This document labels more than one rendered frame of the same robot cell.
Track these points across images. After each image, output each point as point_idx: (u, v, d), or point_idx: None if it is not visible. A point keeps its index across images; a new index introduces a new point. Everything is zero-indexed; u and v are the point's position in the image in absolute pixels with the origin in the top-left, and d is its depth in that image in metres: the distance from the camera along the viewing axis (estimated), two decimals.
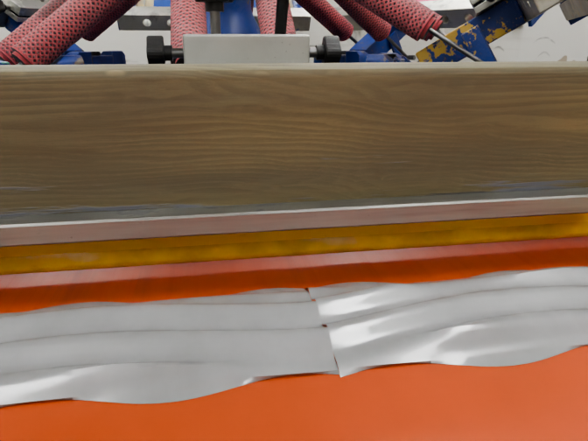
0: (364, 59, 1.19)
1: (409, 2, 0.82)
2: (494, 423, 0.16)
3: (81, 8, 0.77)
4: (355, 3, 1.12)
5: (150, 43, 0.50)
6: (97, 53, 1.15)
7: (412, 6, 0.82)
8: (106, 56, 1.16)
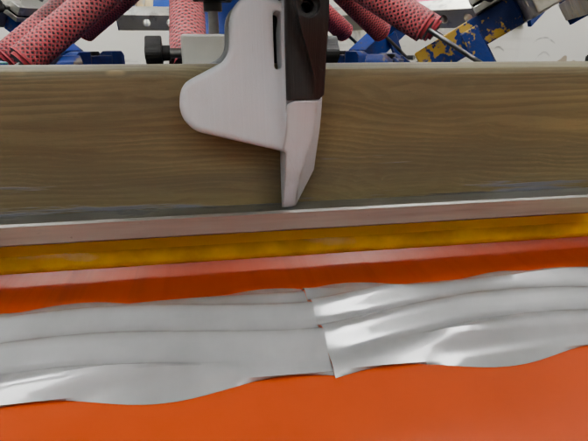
0: (363, 59, 1.19)
1: (408, 2, 0.82)
2: (489, 423, 0.16)
3: (80, 8, 0.77)
4: (354, 3, 1.12)
5: (149, 43, 0.50)
6: (96, 53, 1.15)
7: (411, 6, 0.82)
8: (105, 56, 1.16)
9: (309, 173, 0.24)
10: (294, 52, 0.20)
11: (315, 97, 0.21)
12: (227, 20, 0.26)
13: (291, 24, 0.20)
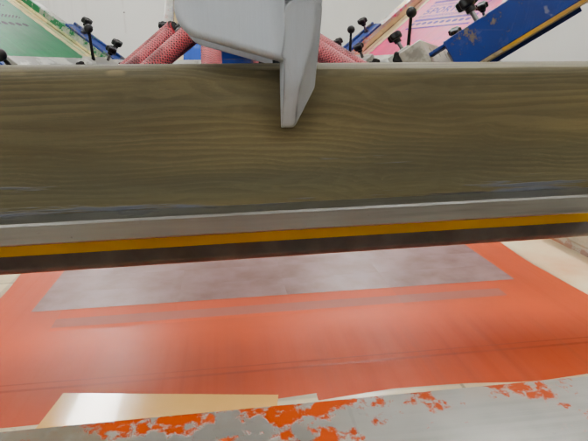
0: None
1: (352, 63, 1.28)
2: None
3: None
4: None
5: None
6: None
7: None
8: None
9: (309, 89, 0.23)
10: None
11: None
12: None
13: None
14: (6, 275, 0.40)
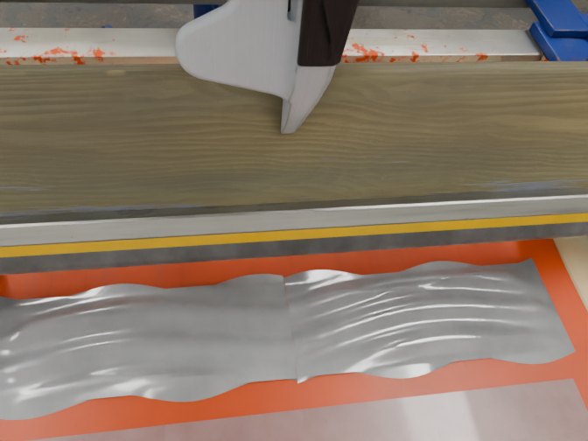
0: None
1: None
2: (381, 430, 0.29)
3: None
4: None
5: None
6: None
7: None
8: None
9: (312, 108, 0.23)
10: (312, 18, 0.17)
11: (330, 64, 0.19)
12: None
13: None
14: None
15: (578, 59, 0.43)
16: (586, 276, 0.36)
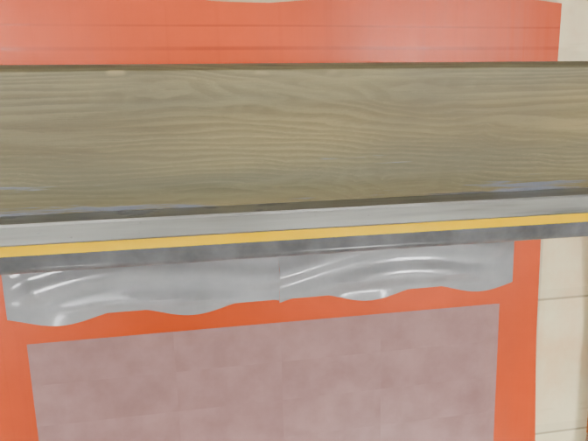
0: None
1: None
2: (339, 338, 0.37)
3: None
4: None
5: None
6: None
7: None
8: None
9: None
10: None
11: None
12: None
13: None
14: None
15: None
16: None
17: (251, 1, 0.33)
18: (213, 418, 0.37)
